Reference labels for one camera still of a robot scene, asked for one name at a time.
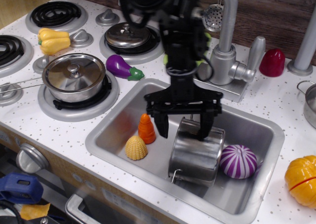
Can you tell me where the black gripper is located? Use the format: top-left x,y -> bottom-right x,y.
144,68 -> 223,141

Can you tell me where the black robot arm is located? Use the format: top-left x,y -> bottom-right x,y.
119,0 -> 223,139

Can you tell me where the silver toy sink basin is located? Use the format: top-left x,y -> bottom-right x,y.
85,79 -> 284,224

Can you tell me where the steel pot with lid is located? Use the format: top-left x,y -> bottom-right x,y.
42,53 -> 106,103

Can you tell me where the orange toy carrot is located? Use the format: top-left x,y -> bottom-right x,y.
138,113 -> 156,144

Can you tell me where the yellow toy corn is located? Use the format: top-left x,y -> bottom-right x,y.
125,136 -> 148,160

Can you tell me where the silver toy faucet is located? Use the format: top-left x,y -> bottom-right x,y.
204,0 -> 266,103

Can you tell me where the purple striped toy onion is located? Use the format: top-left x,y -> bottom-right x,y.
220,145 -> 257,180

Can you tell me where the green plastic cutting board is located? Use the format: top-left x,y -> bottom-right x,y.
162,32 -> 212,66

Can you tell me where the purple toy eggplant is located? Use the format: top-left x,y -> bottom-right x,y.
106,55 -> 145,81

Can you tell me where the red toy pepper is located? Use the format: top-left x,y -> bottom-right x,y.
259,48 -> 285,77

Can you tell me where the steel lid on burner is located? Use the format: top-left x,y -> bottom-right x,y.
105,22 -> 151,48

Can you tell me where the hanging steel strainer ladle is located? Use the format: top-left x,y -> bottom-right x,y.
202,0 -> 224,32

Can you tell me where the grey stove knob top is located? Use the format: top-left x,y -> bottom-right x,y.
95,9 -> 119,27

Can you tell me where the grey stove knob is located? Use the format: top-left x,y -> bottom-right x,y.
95,9 -> 119,27
33,55 -> 55,74
70,29 -> 94,48
0,83 -> 23,106

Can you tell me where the orange toy pumpkin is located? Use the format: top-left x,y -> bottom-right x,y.
284,155 -> 316,209

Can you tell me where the grey stove knob middle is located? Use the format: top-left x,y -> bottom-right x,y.
70,29 -> 94,48

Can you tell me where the grey pole with base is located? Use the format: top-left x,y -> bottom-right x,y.
287,8 -> 316,76

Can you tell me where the yellow toy bell pepper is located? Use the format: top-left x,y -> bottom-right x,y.
38,28 -> 71,55

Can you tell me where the grey stove knob left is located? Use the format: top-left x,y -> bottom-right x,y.
33,55 -> 55,74

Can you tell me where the silver oven dial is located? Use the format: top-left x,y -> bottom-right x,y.
16,143 -> 49,174

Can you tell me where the grey stove knob front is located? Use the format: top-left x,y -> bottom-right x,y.
0,83 -> 23,106

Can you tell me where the blue clamp tool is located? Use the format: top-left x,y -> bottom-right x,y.
0,173 -> 43,204

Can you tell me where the far left black burner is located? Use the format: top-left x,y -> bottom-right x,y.
0,35 -> 34,78

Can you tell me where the yellow cloth piece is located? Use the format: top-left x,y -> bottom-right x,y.
20,203 -> 51,221

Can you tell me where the silver oven door handle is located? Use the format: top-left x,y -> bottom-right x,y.
65,194 -> 100,224

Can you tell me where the front burner grey ring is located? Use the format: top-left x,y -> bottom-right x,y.
37,71 -> 120,122

